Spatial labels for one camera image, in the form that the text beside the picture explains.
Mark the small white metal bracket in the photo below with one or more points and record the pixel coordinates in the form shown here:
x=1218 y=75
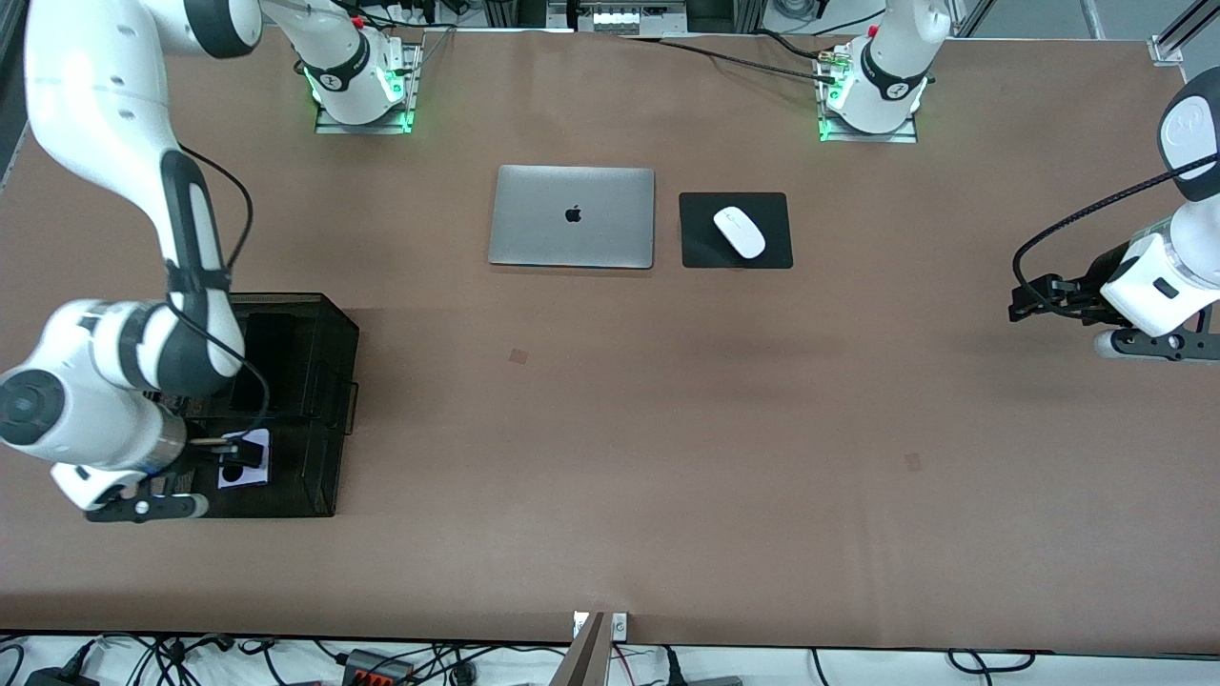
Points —
x=620 y=626
x=580 y=624

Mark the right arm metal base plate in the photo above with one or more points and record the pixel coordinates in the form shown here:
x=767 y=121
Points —
x=412 y=86

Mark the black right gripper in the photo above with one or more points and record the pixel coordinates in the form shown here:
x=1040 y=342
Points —
x=203 y=455

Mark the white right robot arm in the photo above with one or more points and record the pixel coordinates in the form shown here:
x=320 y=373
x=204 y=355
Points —
x=105 y=381

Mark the aluminium frame profile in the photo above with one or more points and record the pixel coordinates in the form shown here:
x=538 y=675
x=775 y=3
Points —
x=1177 y=38

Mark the black power strip orange switches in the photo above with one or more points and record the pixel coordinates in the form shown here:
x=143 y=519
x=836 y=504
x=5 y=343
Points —
x=376 y=672

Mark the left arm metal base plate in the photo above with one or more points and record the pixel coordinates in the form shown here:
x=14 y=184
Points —
x=901 y=135

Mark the black power adapter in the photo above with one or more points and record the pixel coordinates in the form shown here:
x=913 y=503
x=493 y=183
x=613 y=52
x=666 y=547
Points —
x=57 y=678

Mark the brown wooden beam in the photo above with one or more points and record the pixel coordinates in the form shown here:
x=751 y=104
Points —
x=583 y=662

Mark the black plug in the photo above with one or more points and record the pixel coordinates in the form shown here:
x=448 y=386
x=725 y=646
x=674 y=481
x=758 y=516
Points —
x=675 y=667

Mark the silver closed laptop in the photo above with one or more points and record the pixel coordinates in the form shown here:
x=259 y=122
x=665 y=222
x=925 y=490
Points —
x=572 y=229

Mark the black mouse pad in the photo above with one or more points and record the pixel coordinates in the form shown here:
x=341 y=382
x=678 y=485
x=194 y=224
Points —
x=701 y=248

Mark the black mesh two-tier tray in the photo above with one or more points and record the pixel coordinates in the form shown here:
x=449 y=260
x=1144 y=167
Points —
x=305 y=438

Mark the white computer mouse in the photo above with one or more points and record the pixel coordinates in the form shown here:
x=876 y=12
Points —
x=740 y=232

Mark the large black smartphone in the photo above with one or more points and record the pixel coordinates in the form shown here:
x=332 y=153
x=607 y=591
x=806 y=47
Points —
x=272 y=353

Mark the white power strip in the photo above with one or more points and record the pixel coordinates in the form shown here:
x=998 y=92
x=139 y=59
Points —
x=615 y=19

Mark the lilac flip phone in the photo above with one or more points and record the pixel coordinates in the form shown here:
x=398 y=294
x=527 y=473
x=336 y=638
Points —
x=253 y=476

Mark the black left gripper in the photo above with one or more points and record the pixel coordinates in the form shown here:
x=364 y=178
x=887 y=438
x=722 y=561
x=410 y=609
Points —
x=1084 y=292

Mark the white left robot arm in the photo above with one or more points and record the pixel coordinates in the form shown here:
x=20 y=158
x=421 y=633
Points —
x=1158 y=276

